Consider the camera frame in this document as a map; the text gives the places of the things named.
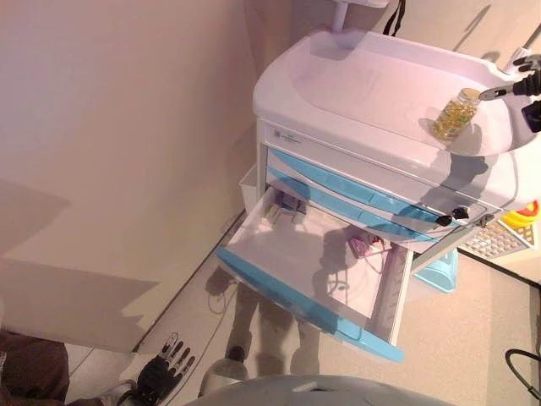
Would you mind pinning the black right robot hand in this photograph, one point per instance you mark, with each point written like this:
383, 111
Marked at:
528, 86

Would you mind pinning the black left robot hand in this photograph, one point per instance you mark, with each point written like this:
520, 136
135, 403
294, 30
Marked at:
154, 374

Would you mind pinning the clear bottle yellow capsules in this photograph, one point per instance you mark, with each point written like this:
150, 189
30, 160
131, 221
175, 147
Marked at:
454, 116

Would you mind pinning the blue white medicine tube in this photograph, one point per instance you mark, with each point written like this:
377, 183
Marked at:
287, 206

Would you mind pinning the small white medicine box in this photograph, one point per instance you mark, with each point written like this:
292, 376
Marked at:
299, 211

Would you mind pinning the pink purple medicine box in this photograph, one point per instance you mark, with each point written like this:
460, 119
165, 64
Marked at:
359, 246

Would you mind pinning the grey metal IV pole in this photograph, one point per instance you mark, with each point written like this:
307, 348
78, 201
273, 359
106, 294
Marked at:
511, 67

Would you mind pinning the silver left robot leg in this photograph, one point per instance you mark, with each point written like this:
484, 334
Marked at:
226, 374

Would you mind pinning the person in brown trousers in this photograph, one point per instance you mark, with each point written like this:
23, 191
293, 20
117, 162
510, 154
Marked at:
29, 368

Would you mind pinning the yellow container red lid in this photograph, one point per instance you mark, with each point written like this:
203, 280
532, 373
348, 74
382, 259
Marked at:
517, 220

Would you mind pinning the cart lock with keys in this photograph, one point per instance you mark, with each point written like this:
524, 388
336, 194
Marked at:
460, 212

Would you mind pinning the white mesh side basket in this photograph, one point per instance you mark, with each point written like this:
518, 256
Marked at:
494, 241

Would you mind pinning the grey robot torso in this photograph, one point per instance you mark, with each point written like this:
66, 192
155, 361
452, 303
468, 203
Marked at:
321, 393

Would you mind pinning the white medical cart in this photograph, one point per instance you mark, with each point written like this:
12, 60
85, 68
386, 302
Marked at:
359, 84

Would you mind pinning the white plastic side bin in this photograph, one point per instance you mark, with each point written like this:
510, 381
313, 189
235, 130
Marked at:
249, 190

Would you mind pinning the white box red print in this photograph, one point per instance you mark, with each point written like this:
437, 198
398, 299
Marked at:
380, 245

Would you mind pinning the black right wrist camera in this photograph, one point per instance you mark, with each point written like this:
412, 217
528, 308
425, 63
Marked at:
532, 114

